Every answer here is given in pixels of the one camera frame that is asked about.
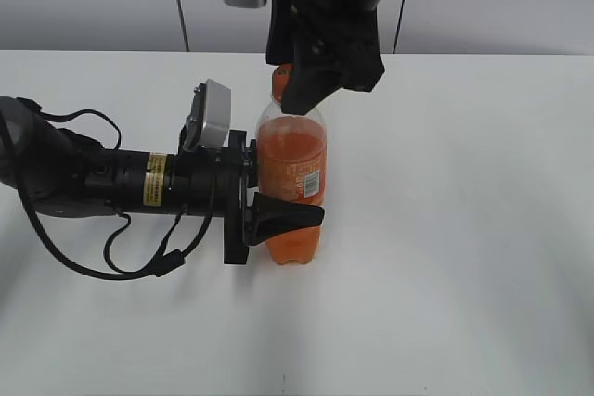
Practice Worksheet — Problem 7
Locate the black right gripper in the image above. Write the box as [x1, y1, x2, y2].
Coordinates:
[265, 0, 384, 115]

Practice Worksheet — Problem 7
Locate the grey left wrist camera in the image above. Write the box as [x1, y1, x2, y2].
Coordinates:
[182, 79, 231, 152]

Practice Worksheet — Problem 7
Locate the orange bottle cap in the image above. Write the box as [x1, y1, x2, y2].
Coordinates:
[271, 63, 292, 104]

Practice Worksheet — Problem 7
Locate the orange soda plastic bottle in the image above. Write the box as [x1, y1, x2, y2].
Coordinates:
[256, 63, 329, 267]

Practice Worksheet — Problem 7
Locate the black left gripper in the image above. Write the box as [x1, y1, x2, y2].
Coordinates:
[169, 130, 324, 264]

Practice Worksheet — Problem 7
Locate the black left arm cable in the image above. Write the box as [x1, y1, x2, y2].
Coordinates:
[0, 109, 219, 281]

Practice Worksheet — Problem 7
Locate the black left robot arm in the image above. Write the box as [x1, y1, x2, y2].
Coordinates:
[1, 94, 324, 265]

